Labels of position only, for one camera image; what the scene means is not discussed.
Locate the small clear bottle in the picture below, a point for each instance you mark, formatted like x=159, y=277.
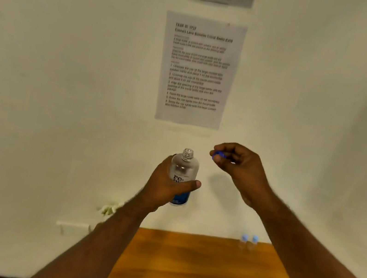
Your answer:
x=252, y=245
x=242, y=245

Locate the large clear solution bottle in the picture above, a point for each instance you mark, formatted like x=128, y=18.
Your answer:
x=183, y=168

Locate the person's left hand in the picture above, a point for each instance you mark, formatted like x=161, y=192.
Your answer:
x=157, y=189

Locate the white instruction paper sheet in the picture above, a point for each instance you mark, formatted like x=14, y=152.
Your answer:
x=197, y=76

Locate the dark blue bottle cap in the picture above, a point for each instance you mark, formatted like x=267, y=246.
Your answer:
x=219, y=154

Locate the person's left forearm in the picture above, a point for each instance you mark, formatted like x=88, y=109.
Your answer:
x=94, y=252

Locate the white potted flower plant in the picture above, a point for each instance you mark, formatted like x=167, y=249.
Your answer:
x=108, y=209

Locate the person's right hand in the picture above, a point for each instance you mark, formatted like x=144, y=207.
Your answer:
x=247, y=176

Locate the person's right forearm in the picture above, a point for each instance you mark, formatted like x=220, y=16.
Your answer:
x=315, y=271

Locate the white wall box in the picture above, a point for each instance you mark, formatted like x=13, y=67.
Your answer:
x=74, y=225

